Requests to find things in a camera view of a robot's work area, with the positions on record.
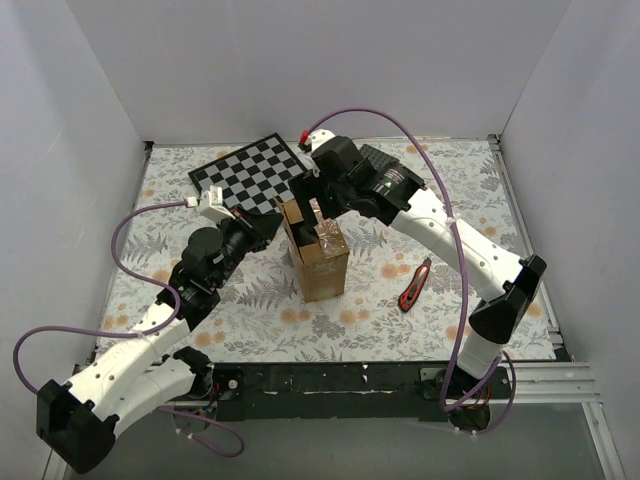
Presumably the brown taped cardboard box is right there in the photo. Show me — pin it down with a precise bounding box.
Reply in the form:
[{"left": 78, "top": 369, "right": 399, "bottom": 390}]
[{"left": 278, "top": 199, "right": 350, "bottom": 303}]

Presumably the red black utility knife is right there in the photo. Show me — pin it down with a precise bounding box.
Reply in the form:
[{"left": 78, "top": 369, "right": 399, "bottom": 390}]
[{"left": 397, "top": 257, "right": 432, "bottom": 313}]

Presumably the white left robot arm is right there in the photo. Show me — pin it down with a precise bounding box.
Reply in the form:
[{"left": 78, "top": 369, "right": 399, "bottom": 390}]
[{"left": 36, "top": 208, "right": 282, "bottom": 474}]

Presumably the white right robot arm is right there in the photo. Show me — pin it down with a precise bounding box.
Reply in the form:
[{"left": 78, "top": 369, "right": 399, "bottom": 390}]
[{"left": 289, "top": 130, "right": 547, "bottom": 398}]

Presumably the dark grey studded plate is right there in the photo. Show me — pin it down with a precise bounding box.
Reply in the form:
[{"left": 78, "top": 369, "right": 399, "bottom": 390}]
[{"left": 359, "top": 144, "right": 399, "bottom": 175}]

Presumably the black white checkerboard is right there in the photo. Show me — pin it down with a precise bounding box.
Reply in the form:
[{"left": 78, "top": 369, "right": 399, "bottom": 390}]
[{"left": 188, "top": 133, "right": 307, "bottom": 213}]

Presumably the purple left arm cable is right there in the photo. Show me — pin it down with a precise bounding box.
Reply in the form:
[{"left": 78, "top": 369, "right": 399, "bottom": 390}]
[{"left": 12, "top": 200, "right": 246, "bottom": 458}]

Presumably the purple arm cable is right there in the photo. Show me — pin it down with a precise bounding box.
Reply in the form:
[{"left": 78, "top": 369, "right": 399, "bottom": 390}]
[
  {"left": 12, "top": 200, "right": 246, "bottom": 458},
  {"left": 305, "top": 107, "right": 517, "bottom": 416}
]

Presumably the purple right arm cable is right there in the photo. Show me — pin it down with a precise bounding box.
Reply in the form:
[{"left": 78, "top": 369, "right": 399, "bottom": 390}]
[{"left": 305, "top": 107, "right": 517, "bottom": 416}]

